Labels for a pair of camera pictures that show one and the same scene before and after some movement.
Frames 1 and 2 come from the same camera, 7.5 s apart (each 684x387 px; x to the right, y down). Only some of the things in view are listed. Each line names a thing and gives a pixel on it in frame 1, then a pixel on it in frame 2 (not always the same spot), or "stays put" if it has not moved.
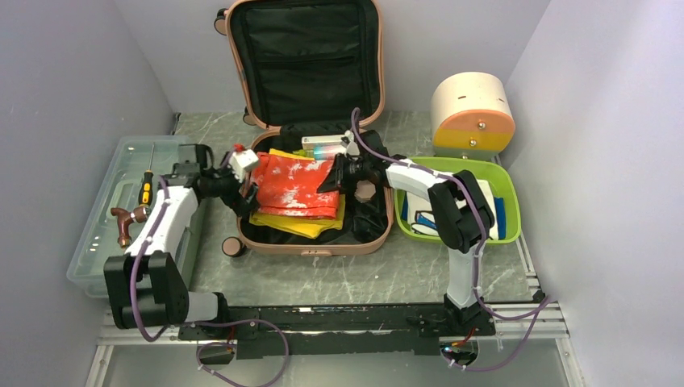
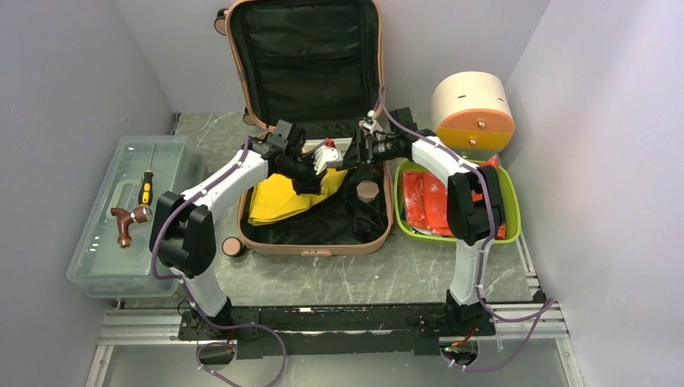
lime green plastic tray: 482,168 stays put
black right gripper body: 352,172 -> 380,151
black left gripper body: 226,185 -> 301,170
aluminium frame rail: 545,322 stays put
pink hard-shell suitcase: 312,73 stays put
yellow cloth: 308,226 -> 276,196
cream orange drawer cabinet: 472,116 stays put
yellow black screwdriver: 146,191 stays put
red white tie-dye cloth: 289,186 -> 425,197
